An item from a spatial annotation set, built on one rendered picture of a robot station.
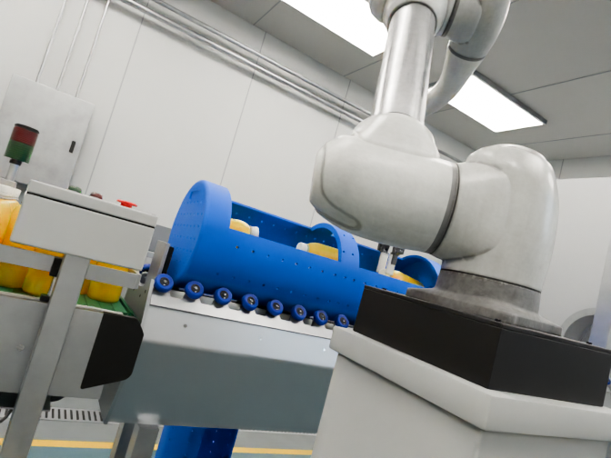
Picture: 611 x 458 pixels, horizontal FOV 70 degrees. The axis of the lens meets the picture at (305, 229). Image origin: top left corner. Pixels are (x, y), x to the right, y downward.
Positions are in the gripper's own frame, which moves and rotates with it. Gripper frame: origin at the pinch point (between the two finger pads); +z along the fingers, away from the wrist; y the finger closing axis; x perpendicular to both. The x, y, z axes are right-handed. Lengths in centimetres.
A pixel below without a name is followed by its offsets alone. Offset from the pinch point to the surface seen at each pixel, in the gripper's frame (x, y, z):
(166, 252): 73, -5, 13
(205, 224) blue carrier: 68, -14, 5
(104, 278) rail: 87, -21, 21
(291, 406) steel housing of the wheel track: 29, -10, 46
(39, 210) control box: 100, -34, 11
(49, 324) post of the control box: 94, -31, 28
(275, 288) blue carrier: 44.9, -12.2, 15.5
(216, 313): 59, -12, 25
